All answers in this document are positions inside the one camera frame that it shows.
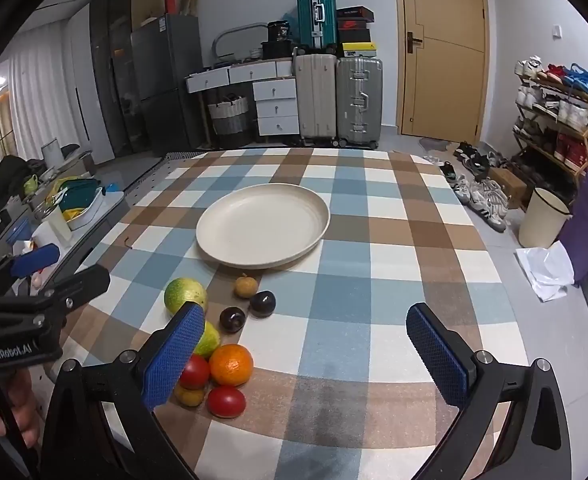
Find yellow-brown round fruit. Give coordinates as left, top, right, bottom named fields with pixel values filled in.
left=174, top=385, right=206, bottom=407

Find pile of shoes on floor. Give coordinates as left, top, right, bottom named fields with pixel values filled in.
left=424, top=141, right=512, bottom=233

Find small brown longan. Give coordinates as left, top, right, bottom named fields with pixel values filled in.
left=234, top=274, right=258, bottom=300

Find teal suitcase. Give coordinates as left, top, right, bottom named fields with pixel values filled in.
left=296, top=0, right=338, bottom=53

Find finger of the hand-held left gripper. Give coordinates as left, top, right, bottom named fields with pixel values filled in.
left=0, top=243, right=61, bottom=293
left=0, top=265, right=111, bottom=320

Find person's left hand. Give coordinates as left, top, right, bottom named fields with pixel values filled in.
left=0, top=369, right=41, bottom=449

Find orange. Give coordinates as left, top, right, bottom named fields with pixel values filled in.
left=209, top=344, right=254, bottom=387

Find white curtain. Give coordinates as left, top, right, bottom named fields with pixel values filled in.
left=0, top=10, right=92, bottom=161

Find green mottled citrus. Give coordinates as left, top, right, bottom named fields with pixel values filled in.
left=164, top=278, right=209, bottom=315

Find black jacket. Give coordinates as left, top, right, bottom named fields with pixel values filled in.
left=0, top=155, right=47, bottom=221

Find dark grey fridge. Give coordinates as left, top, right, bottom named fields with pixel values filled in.
left=130, top=14, right=205, bottom=150

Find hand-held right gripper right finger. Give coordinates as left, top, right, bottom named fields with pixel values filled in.
left=406, top=302, right=572, bottom=480

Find shoe rack with shoes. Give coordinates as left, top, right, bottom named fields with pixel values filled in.
left=514, top=55, right=588, bottom=171

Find dark purple plum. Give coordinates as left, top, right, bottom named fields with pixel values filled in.
left=249, top=290, right=277, bottom=319
left=219, top=306, right=247, bottom=334

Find cream round plate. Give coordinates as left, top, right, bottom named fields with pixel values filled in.
left=195, top=183, right=331, bottom=272

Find white drawer desk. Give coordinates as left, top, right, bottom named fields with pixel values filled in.
left=184, top=57, right=302, bottom=137

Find yellow and black shoebox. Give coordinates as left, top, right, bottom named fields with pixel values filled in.
left=340, top=41, right=378, bottom=59

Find oval mirror frame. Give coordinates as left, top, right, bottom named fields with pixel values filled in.
left=210, top=22, right=270, bottom=63

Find plain black shoebox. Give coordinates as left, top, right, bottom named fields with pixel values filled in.
left=337, top=28, right=375, bottom=44

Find wicker laundry basket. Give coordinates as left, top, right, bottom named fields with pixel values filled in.
left=207, top=94, right=251, bottom=136

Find blue plastic tub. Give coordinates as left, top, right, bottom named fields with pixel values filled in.
left=6, top=217, right=32, bottom=246

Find small black box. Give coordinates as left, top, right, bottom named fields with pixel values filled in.
left=267, top=20, right=295, bottom=43

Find red tomato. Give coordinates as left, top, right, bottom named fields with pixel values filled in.
left=207, top=385, right=247, bottom=418
left=178, top=354, right=211, bottom=391

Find cream waste bin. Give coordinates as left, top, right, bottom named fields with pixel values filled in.
left=518, top=187, right=571, bottom=249

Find white tray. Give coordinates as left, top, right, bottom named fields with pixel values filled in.
left=64, top=187, right=125, bottom=231

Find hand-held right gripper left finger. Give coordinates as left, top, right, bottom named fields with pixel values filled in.
left=39, top=301, right=206, bottom=480

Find white wardrobe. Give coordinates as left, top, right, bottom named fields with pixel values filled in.
left=69, top=7, right=115, bottom=161

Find beige suitcase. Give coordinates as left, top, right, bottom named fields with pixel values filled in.
left=294, top=52, right=338, bottom=147

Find white container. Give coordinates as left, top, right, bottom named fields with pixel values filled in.
left=42, top=138, right=65, bottom=168

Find white plastic bag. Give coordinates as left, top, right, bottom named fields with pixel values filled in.
left=515, top=241, right=575, bottom=303

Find grey floor mat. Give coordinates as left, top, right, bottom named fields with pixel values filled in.
left=418, top=136, right=454, bottom=153

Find black storage case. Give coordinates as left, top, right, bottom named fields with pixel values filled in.
left=260, top=40, right=297, bottom=59

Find silver suitcase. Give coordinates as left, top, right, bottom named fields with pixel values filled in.
left=335, top=56, right=384, bottom=150

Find cardboard box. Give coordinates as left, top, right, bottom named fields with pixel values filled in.
left=488, top=166, right=529, bottom=209

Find wooden door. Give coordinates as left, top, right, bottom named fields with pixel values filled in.
left=393, top=0, right=491, bottom=140

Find pale yellow round citrus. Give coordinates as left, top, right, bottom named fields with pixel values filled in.
left=194, top=321, right=222, bottom=359

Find dark glass cabinet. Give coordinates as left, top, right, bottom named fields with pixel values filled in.
left=89, top=0, right=160, bottom=158

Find black shoebox with red lid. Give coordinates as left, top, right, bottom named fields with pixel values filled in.
left=336, top=6, right=375, bottom=22

